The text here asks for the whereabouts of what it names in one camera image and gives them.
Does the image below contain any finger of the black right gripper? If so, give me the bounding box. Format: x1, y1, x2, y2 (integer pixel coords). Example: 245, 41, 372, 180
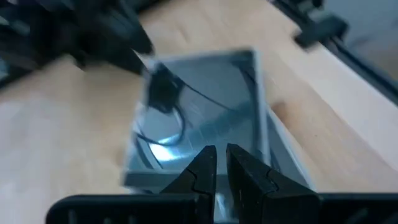
116, 0, 155, 56
74, 39, 147, 76

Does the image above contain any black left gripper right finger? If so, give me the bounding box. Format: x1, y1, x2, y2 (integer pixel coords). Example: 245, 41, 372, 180
226, 142, 398, 224

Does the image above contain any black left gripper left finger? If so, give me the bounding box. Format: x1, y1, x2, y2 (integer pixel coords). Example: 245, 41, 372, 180
46, 144, 218, 224

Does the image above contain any clear jewel case black tray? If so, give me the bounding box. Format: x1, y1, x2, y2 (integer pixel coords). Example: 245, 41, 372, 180
123, 48, 315, 224

